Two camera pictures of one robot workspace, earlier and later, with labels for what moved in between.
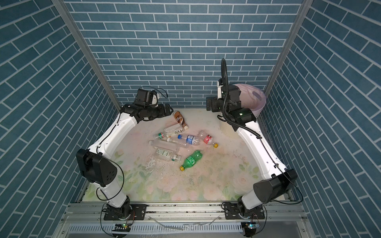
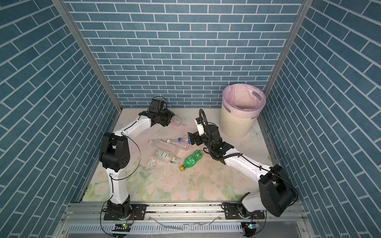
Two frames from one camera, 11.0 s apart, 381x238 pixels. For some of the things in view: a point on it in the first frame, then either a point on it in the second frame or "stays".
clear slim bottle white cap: (182, 143) stays
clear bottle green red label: (160, 135) to (176, 120)
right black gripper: (214, 107) to (192, 136)
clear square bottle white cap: (165, 145) stays
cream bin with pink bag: (251, 97) stays
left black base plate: (138, 212) stays
